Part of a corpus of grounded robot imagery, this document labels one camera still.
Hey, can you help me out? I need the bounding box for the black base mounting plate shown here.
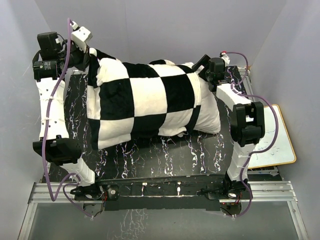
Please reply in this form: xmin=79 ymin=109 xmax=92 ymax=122
xmin=70 ymin=174 xmax=252 ymax=212

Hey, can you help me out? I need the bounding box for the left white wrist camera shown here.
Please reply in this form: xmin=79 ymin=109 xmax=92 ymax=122
xmin=70 ymin=21 xmax=93 ymax=53

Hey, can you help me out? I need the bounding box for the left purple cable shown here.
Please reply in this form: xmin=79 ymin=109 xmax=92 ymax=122
xmin=41 ymin=17 xmax=96 ymax=220

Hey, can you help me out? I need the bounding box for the black white checkered pillowcase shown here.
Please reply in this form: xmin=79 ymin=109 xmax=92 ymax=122
xmin=86 ymin=48 xmax=202 ymax=150

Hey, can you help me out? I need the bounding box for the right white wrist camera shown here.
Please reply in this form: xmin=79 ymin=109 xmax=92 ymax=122
xmin=219 ymin=51 xmax=231 ymax=66

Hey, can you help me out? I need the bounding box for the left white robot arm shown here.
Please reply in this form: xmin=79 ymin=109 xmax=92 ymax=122
xmin=32 ymin=27 xmax=104 ymax=200

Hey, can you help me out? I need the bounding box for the whiteboard with orange frame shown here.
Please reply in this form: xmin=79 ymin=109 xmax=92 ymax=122
xmin=247 ymin=103 xmax=297 ymax=170

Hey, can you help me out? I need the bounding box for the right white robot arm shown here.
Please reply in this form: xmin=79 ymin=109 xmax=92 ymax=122
xmin=192 ymin=51 xmax=265 ymax=199

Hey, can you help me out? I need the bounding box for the white pillow insert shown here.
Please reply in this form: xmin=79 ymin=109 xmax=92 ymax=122
xmin=193 ymin=78 xmax=221 ymax=134

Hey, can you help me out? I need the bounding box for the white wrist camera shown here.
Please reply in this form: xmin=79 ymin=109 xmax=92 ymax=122
xmin=219 ymin=51 xmax=231 ymax=66
xmin=70 ymin=21 xmax=93 ymax=53

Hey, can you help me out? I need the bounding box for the aluminium frame rail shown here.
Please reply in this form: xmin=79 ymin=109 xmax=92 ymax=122
xmin=18 ymin=181 xmax=308 ymax=240

